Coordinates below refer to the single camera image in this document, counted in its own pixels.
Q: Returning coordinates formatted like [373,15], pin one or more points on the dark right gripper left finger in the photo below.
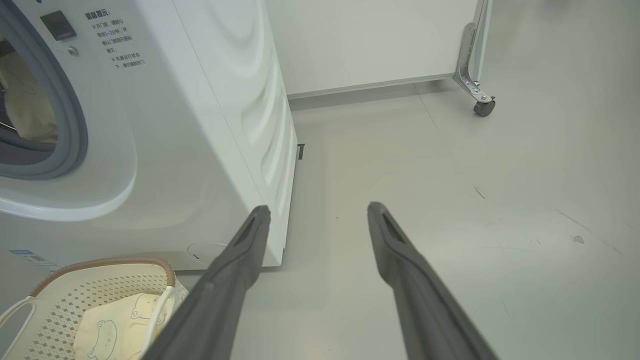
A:
[225,290]

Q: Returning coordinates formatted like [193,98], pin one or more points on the black caster wheel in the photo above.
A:
[484,108]

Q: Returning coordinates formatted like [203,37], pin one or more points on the cream bear print garment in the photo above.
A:
[120,325]

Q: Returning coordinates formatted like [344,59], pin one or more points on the grey caster wheel leg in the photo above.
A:
[370,40]

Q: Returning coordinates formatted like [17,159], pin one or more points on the cream perforated laundry basket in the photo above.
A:
[65,300]

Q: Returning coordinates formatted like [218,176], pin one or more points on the plain cream garment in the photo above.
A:
[27,100]

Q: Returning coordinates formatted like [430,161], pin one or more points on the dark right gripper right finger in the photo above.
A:
[425,305]

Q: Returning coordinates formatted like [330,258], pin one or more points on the white washing machine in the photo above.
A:
[200,125]

